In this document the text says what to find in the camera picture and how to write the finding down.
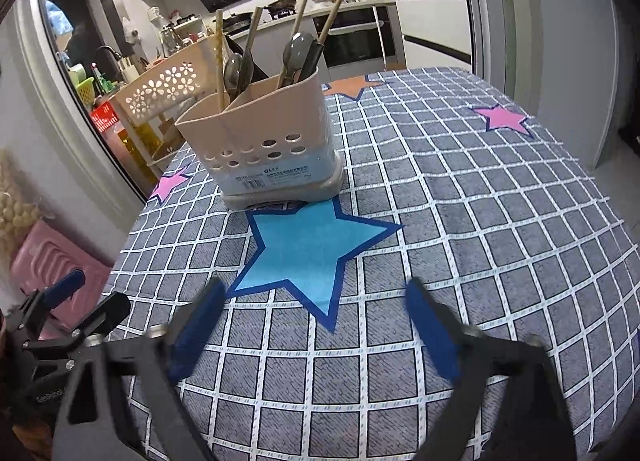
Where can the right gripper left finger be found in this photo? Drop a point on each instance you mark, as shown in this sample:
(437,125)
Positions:
(190,329)

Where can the beige flower-cutout storage cart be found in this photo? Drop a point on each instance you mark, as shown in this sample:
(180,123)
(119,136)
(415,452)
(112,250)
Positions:
(187,74)

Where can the pink plastic case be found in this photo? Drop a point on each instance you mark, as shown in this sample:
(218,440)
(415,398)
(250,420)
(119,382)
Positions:
(45,257)

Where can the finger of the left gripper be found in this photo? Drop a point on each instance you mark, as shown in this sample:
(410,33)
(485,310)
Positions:
(105,317)
(56,294)

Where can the black built-in oven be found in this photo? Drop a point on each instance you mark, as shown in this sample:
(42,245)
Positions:
(359,35)

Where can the black pot on stove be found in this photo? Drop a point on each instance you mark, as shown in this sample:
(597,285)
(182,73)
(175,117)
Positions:
(281,8)

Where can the grey checked star tablecloth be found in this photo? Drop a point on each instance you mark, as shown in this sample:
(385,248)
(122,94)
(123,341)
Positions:
(445,179)

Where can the grey spoon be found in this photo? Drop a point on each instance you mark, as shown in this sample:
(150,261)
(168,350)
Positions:
(232,75)
(296,51)

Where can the white refrigerator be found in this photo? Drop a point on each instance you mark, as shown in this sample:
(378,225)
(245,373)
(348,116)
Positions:
(435,33)

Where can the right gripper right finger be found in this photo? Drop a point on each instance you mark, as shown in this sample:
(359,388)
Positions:
(440,332)

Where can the plain wooden chopstick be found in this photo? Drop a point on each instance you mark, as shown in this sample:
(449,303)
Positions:
(219,49)

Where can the black handled wooden chopstick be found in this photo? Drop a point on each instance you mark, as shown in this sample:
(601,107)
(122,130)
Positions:
(316,50)

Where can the black wok on stove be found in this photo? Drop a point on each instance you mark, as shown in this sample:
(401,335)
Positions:
(237,23)

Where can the bag of beige balls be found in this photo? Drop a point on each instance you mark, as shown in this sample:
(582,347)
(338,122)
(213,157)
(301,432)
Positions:
(18,215)

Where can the beige plastic utensil holder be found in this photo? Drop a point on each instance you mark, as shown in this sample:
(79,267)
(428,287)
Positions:
(269,145)

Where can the blue patterned wooden chopstick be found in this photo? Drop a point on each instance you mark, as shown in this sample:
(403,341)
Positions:
(257,16)

